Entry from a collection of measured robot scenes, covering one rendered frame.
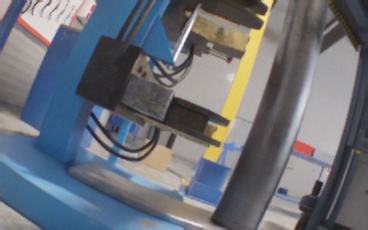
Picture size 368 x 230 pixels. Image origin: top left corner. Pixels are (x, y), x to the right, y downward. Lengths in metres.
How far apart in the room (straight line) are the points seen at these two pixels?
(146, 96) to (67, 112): 0.48
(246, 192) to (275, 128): 0.27
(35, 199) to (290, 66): 1.07
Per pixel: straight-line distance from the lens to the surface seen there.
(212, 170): 2.79
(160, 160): 3.93
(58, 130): 1.31
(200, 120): 1.04
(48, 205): 0.86
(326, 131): 13.50
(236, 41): 1.54
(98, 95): 0.93
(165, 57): 0.98
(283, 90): 1.25
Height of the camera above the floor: 0.39
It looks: 6 degrees up
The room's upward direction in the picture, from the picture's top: 23 degrees clockwise
